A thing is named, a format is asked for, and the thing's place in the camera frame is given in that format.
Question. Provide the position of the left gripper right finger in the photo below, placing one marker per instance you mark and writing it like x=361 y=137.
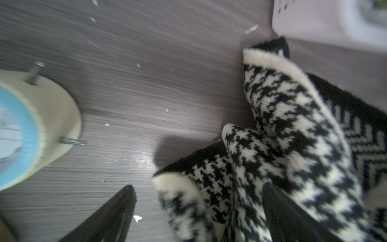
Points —
x=287 y=222

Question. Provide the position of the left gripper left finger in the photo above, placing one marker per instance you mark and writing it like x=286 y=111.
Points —
x=110 y=223

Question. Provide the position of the black white houndstooth scarf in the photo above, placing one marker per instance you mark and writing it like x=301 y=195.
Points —
x=323 y=147

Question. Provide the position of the white plastic basket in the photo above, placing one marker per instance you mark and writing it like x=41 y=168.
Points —
x=351 y=24

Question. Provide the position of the light blue alarm clock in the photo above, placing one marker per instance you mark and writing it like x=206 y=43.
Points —
x=40 y=122

